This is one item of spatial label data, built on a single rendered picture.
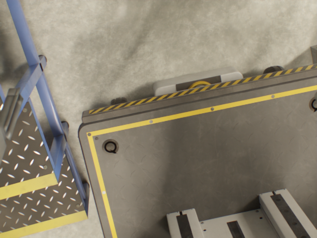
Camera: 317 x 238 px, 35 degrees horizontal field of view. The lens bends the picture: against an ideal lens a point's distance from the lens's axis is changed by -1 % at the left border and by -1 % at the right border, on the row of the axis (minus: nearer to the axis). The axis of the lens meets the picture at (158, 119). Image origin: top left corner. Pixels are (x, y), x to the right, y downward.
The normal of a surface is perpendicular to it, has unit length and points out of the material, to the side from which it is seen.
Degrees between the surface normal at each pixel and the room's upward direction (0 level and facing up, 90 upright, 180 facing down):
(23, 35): 0
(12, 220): 0
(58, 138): 90
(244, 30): 0
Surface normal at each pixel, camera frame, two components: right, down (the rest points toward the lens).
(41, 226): 0.09, 0.32
